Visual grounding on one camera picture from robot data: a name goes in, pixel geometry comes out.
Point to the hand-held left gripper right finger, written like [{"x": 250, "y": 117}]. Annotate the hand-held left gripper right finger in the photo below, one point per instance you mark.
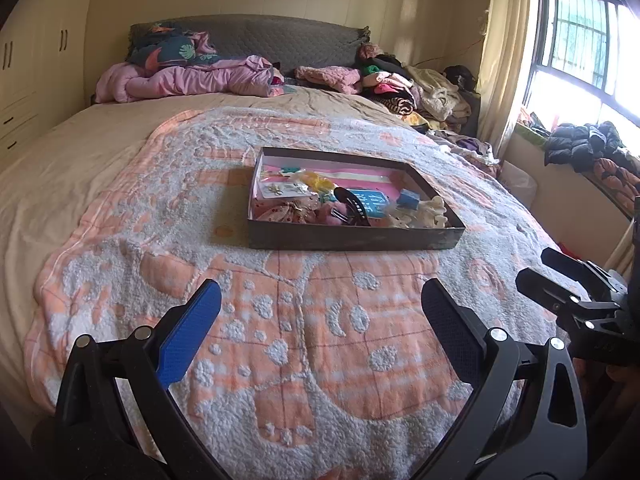
[{"x": 450, "y": 330}]

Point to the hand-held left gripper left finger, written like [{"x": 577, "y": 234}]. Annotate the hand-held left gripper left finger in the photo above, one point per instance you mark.
[{"x": 190, "y": 330}]

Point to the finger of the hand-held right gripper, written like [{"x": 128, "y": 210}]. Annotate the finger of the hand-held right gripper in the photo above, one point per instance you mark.
[
  {"x": 540, "y": 282},
  {"x": 570, "y": 266}
]

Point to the shallow cardboard box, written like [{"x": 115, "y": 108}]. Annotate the shallow cardboard box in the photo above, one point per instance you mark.
[{"x": 350, "y": 239}]

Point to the pink fluffy hair clip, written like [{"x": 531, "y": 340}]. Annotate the pink fluffy hair clip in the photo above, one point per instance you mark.
[{"x": 330, "y": 214}]

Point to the clear bag of earrings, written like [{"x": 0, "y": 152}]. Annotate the clear bag of earrings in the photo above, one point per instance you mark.
[{"x": 282, "y": 190}]

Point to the yellow hair accessory bag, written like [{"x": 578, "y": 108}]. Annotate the yellow hair accessory bag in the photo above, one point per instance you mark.
[{"x": 315, "y": 180}]

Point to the white plastic bag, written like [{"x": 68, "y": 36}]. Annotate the white plastic bag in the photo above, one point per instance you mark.
[{"x": 520, "y": 182}]

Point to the orange and dark jacket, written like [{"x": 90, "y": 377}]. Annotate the orange and dark jacket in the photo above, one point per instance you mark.
[{"x": 620, "y": 180}]

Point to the orange white towel blanket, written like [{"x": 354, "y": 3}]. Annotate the orange white towel blanket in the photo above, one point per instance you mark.
[{"x": 300, "y": 310}]

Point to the cream plush hair accessory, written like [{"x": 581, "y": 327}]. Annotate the cream plush hair accessory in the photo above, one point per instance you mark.
[{"x": 425, "y": 212}]

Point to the black puffer jacket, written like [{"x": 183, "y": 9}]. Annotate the black puffer jacket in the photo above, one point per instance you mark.
[{"x": 575, "y": 145}]

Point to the small blue box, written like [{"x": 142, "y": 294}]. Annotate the small blue box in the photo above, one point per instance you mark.
[{"x": 408, "y": 198}]

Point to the green windowsill item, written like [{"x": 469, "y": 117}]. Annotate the green windowsill item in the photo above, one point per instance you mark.
[{"x": 530, "y": 132}]

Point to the pink floral fabric bow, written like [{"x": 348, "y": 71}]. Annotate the pink floral fabric bow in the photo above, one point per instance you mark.
[{"x": 282, "y": 211}]

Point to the black hair claw clip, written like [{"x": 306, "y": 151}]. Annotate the black hair claw clip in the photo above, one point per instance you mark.
[{"x": 355, "y": 212}]

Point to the pink book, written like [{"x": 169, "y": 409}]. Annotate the pink book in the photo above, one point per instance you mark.
[{"x": 360, "y": 180}]

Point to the small green hair clip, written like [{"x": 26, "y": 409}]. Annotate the small green hair clip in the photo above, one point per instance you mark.
[{"x": 290, "y": 170}]

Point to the beige bed sheet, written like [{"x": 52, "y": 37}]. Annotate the beige bed sheet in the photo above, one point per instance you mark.
[{"x": 75, "y": 160}]

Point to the cream curtain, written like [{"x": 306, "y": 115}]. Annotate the cream curtain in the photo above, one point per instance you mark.
[{"x": 505, "y": 60}]

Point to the pile of clothes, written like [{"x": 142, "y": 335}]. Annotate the pile of clothes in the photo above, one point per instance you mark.
[{"x": 430, "y": 95}]

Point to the black bag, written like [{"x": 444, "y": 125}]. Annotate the black bag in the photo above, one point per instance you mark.
[{"x": 460, "y": 77}]

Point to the barred window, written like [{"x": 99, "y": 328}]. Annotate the barred window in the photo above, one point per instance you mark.
[{"x": 575, "y": 25}]

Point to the pink quilt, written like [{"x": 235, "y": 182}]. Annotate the pink quilt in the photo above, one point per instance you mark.
[{"x": 190, "y": 80}]

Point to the pink fuzzy garment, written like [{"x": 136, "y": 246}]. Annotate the pink fuzzy garment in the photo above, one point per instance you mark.
[{"x": 330, "y": 77}]

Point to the dark floral pillow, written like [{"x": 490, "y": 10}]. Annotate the dark floral pillow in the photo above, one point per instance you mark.
[{"x": 165, "y": 50}]

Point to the grey padded headboard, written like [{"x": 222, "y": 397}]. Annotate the grey padded headboard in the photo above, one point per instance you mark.
[{"x": 280, "y": 40}]

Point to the cream wardrobe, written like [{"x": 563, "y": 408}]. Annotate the cream wardrobe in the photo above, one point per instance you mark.
[{"x": 30, "y": 60}]

